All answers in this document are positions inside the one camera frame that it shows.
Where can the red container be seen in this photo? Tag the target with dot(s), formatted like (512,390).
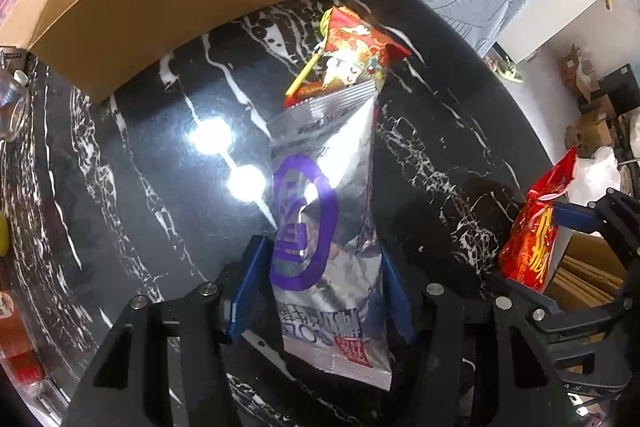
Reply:
(20,357)

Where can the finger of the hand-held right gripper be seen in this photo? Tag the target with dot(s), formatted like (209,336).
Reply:
(575,217)
(530,299)

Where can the white plastic bag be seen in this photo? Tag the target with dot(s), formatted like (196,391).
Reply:
(597,177)

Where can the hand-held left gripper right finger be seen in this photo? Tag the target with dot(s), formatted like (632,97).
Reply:
(400,312)

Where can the small open cardboard box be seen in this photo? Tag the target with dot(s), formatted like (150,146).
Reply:
(577,74)

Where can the white cabinet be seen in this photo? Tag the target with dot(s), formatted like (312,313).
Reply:
(560,7)

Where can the brown cardboard box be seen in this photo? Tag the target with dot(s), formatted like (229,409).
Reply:
(175,17)

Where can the flat cardboard sheets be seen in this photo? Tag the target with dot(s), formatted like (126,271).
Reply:
(585,272)

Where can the small yellow object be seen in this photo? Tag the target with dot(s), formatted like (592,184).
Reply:
(3,232)

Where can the silver snack packet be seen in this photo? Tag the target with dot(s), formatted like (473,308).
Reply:
(325,257)

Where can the black box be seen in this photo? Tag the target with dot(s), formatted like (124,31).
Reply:
(620,88)

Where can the red patterned snack packet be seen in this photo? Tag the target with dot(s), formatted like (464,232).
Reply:
(355,52)

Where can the green slipper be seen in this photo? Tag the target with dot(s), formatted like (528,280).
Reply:
(510,71)

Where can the red yellow snack packet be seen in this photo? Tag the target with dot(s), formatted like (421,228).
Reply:
(530,237)

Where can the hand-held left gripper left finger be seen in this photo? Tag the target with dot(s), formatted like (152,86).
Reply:
(247,292)

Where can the glass jar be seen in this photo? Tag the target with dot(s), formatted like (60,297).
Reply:
(12,107)

